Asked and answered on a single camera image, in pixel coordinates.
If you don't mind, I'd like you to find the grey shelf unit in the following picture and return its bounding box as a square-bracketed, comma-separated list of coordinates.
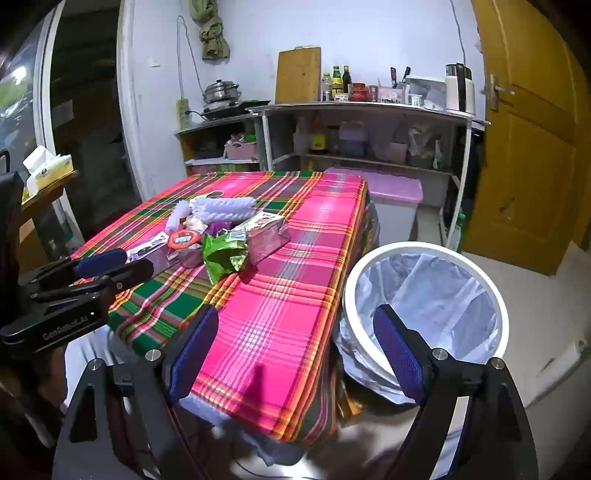
[245, 102, 476, 250]

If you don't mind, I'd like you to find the white twisted plastic bag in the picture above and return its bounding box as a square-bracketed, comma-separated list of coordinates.
[164, 195, 259, 232]

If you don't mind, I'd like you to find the metal door handle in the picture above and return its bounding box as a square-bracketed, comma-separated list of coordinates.
[487, 74, 515, 112]

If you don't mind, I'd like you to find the pink lid storage box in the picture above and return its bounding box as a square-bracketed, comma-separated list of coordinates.
[323, 167, 424, 250]

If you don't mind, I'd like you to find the red lid plastic cup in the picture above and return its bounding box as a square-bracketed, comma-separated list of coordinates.
[166, 229, 205, 268]

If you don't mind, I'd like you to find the green plastic bottle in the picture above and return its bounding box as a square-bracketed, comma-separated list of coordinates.
[450, 210, 464, 252]

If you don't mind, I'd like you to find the pink carton box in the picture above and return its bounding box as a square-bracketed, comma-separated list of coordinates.
[233, 213, 291, 266]

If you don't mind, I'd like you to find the green hanging cloth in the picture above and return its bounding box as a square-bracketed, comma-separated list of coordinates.
[191, 0, 230, 61]

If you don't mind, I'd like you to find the green snack packet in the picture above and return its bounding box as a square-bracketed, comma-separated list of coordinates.
[202, 229, 251, 285]

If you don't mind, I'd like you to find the wooden cutting board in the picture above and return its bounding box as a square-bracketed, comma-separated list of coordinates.
[276, 46, 322, 104]

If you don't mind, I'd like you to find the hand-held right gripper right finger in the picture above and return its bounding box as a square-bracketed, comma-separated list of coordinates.
[373, 304, 541, 480]

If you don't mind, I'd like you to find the white cardboard box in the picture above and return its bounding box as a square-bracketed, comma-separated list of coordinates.
[22, 145, 75, 195]

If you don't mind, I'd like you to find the wooden side table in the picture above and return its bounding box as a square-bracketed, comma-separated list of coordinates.
[18, 170, 81, 273]

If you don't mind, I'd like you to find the yellow label sauce bottle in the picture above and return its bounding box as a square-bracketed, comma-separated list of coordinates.
[309, 117, 328, 155]

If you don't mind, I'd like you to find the black induction cooker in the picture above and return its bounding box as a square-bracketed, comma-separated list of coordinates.
[202, 99, 272, 121]

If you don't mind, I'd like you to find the white electric kettle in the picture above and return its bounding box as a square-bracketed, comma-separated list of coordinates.
[444, 63, 476, 115]

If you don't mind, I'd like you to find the pink plastic basket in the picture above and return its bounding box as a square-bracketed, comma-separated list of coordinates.
[224, 140, 259, 162]

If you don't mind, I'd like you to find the low grey shelf cabinet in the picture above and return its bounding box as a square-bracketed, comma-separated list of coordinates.
[174, 113, 266, 176]

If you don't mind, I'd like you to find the clear bin liner bag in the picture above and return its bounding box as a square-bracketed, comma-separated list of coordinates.
[332, 251, 502, 407]

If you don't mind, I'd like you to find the yellow wooden door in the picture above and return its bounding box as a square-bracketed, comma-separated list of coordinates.
[462, 0, 591, 277]

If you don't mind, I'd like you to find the white lidded container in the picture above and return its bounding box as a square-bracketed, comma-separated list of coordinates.
[406, 75, 448, 109]

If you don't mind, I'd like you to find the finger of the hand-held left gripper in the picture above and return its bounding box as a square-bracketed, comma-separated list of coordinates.
[18, 248, 129, 289]
[30, 257, 155, 305]

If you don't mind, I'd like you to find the steel pot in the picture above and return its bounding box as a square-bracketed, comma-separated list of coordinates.
[202, 79, 243, 106]

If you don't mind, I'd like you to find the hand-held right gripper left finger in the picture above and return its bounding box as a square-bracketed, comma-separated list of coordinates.
[51, 305, 220, 480]

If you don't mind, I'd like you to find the white round bin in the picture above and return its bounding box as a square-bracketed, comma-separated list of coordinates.
[342, 241, 509, 407]

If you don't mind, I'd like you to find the pink plaid tablecloth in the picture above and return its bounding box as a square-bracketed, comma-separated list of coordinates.
[69, 171, 382, 444]

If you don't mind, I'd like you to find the printed packet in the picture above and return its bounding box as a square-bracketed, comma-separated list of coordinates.
[126, 232, 171, 259]

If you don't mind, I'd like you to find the purple plastic jug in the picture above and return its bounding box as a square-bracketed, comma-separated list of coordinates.
[338, 121, 369, 157]

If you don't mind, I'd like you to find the white plastic jug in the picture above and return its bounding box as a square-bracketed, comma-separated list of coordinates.
[293, 115, 310, 155]

